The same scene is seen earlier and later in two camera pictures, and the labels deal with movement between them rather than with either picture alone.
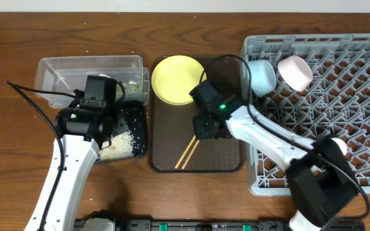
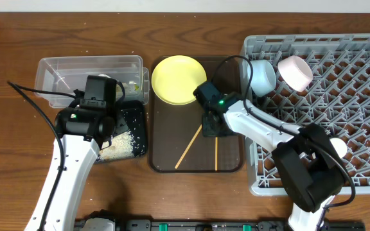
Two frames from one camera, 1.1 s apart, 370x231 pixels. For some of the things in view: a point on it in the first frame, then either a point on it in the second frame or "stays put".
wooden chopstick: x=190 y=154 to x=216 y=154
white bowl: x=296 y=72 stays put
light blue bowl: x=263 y=77 stays put
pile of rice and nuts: x=121 y=147 stays put
